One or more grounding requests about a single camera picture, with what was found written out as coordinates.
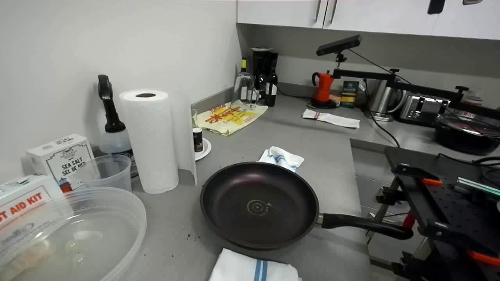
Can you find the yellow printed bag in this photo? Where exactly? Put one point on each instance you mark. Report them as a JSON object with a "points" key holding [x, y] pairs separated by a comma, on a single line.
{"points": [[228, 118]]}

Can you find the small clear plastic container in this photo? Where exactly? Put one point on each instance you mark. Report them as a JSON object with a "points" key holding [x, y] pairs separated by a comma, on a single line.
{"points": [[114, 169]]}

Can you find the large clear plastic bowl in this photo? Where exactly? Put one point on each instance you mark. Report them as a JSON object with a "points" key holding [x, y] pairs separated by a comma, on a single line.
{"points": [[87, 235]]}

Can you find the small dark jar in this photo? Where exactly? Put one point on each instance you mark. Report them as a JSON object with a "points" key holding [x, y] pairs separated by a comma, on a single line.
{"points": [[196, 141]]}

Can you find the silver electric kettle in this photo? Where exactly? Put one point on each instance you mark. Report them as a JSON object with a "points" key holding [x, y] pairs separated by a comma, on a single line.
{"points": [[382, 99]]}

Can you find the black robot mounting stand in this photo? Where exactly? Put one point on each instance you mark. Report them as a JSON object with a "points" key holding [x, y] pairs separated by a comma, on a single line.
{"points": [[457, 213]]}

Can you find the white wall cabinets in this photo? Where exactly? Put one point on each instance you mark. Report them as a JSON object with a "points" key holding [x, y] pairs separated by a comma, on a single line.
{"points": [[375, 16]]}

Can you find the bottle with yellow cap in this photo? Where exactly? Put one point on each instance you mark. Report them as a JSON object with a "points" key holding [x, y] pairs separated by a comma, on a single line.
{"points": [[240, 84]]}

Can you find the black round cooking appliance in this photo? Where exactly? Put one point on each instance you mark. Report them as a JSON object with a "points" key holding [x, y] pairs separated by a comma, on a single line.
{"points": [[465, 134]]}

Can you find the dark nonstick frying pan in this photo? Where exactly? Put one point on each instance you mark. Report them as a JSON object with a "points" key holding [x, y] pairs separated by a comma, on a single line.
{"points": [[243, 188]]}

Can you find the white sea salt box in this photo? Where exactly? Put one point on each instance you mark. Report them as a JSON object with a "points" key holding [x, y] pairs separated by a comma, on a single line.
{"points": [[64, 157]]}

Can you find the red kettle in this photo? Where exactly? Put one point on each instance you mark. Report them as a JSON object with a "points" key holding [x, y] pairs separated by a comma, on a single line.
{"points": [[321, 88]]}

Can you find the silver toaster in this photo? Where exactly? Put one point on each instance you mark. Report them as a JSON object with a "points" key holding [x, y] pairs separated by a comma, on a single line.
{"points": [[423, 109]]}

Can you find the small white plate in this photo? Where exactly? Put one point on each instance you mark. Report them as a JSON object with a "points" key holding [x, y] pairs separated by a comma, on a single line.
{"points": [[204, 149]]}

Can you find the folded white blue-striped towel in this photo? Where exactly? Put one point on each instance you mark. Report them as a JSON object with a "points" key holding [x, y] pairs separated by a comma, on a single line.
{"points": [[236, 269]]}

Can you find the black coffee maker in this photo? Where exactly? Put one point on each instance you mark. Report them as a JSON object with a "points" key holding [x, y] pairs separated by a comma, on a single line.
{"points": [[264, 73]]}

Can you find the black stereo camera bar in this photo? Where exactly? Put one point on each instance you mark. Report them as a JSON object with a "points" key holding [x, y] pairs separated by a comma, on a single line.
{"points": [[337, 46]]}

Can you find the spray bottle with black nozzle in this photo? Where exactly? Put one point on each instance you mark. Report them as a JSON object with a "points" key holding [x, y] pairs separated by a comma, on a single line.
{"points": [[112, 137]]}

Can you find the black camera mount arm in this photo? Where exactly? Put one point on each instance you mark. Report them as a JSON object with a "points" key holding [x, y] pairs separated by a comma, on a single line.
{"points": [[375, 77]]}

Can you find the white folded cloth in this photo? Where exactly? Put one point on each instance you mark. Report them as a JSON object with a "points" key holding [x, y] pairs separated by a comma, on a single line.
{"points": [[332, 120]]}

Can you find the white towel with blue stripes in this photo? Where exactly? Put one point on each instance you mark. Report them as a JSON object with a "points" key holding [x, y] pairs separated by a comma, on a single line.
{"points": [[281, 159]]}

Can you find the white paper towel roll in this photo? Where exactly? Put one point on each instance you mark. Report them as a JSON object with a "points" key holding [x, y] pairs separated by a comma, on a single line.
{"points": [[150, 141]]}

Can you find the white first aid kit box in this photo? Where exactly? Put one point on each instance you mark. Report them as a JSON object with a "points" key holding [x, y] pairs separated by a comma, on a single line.
{"points": [[25, 205]]}

